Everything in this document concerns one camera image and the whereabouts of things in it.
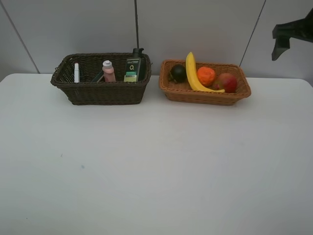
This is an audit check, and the red pomegranate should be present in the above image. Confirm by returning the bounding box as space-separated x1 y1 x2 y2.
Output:
212 73 237 93

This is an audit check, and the yellow banana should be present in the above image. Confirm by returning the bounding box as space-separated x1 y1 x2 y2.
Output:
185 52 225 93

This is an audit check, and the white marker pink cap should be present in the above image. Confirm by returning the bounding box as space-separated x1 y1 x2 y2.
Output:
74 63 80 83

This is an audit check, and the dark brown wicker basket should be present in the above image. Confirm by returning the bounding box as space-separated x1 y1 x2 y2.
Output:
51 52 151 105

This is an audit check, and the pink bottle white cap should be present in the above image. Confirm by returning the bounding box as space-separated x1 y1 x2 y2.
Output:
102 60 116 82

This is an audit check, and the dark green pump bottle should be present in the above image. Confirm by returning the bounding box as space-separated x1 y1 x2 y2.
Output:
124 48 146 82

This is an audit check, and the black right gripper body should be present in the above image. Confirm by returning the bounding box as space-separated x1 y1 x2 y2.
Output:
272 9 313 42

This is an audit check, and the dark mangosteen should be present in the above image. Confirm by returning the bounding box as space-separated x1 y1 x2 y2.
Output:
169 65 187 83

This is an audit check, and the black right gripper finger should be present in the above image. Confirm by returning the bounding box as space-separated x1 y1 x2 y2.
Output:
271 37 290 61

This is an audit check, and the orange tangerine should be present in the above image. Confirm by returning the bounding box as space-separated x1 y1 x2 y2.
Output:
197 67 216 87

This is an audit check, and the light orange wicker basket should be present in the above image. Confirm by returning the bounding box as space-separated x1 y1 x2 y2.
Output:
159 59 251 106

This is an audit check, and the green whiteboard eraser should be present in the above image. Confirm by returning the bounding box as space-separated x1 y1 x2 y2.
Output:
91 71 104 83

